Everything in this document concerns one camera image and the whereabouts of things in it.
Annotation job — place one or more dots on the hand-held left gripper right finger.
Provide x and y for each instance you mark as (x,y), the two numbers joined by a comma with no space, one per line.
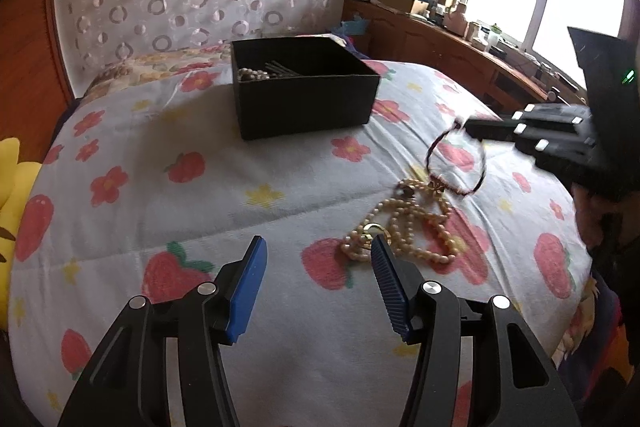
(390,292)

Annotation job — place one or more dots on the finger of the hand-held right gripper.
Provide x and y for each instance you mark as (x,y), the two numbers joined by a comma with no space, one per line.
(560,157)
(490,129)

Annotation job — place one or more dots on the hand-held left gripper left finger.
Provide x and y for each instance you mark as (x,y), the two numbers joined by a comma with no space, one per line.
(245,292)

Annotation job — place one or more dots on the black cardboard box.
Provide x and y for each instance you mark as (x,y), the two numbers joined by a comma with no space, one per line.
(300,107)

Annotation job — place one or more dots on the green cap bottle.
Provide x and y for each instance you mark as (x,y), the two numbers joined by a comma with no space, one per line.
(493,37)

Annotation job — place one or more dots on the wooden cabinet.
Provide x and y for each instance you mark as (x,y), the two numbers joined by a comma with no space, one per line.
(425,42)

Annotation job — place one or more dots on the pink kettle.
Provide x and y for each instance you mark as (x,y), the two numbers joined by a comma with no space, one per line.
(457,19)

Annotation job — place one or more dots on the strawberry print blanket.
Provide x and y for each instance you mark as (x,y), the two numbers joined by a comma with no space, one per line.
(150,187)

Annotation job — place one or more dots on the open cardboard box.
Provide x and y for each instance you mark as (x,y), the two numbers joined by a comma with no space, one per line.
(400,1)

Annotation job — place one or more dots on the teal bag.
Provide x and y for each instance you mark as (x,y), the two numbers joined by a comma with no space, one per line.
(354,28)

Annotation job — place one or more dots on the yellow plush toy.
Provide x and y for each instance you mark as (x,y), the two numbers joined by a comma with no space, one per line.
(15,187)

